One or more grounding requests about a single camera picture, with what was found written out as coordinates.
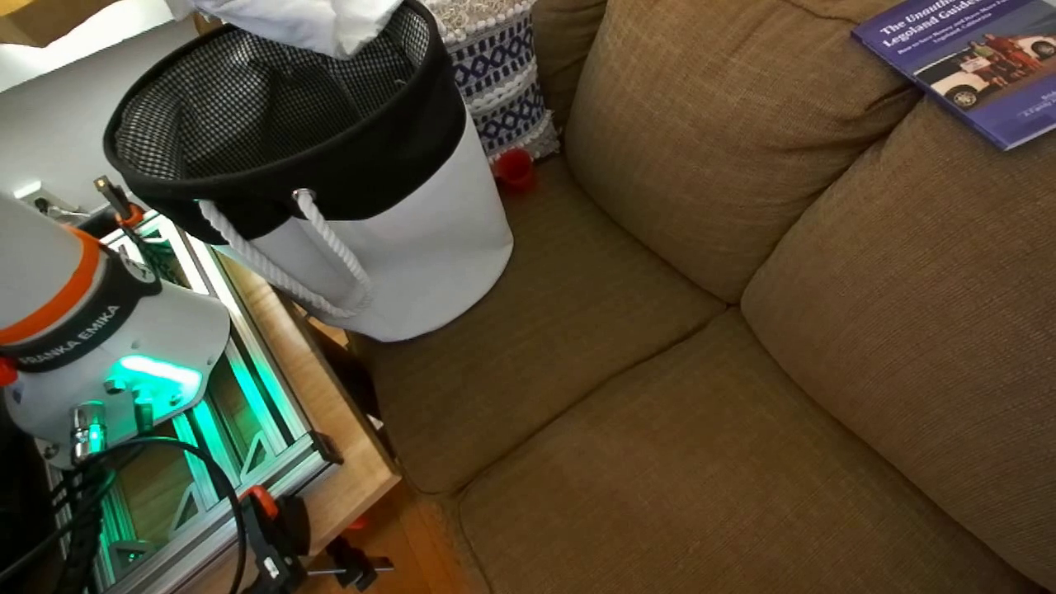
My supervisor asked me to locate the white towel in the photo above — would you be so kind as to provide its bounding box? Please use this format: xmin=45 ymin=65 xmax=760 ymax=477
xmin=163 ymin=0 xmax=406 ymax=59

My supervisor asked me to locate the white laundry bag, black mesh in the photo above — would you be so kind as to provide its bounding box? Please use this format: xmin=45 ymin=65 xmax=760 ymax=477
xmin=103 ymin=0 xmax=518 ymax=346

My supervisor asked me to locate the brown fabric sofa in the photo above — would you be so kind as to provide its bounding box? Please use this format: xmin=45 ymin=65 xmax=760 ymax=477
xmin=356 ymin=0 xmax=1056 ymax=594

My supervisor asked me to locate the small red cup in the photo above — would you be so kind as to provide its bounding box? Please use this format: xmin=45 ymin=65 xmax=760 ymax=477
xmin=489 ymin=146 xmax=540 ymax=203

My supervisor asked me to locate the cream and blue patterned pillow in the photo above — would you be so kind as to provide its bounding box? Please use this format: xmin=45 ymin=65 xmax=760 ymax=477
xmin=422 ymin=0 xmax=566 ymax=167

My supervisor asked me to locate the orange and black clamp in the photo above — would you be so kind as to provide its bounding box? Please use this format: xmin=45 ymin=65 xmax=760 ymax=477
xmin=235 ymin=481 xmax=396 ymax=594
xmin=88 ymin=172 xmax=153 ymax=236

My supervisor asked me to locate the blue paperback book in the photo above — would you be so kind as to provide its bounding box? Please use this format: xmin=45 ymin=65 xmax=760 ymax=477
xmin=851 ymin=0 xmax=1056 ymax=155

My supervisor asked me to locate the aluminium profile frame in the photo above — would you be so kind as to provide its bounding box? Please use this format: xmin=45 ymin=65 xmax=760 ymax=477
xmin=88 ymin=204 xmax=348 ymax=594

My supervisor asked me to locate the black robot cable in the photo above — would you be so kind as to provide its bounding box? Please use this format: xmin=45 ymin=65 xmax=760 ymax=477
xmin=0 ymin=432 xmax=256 ymax=594

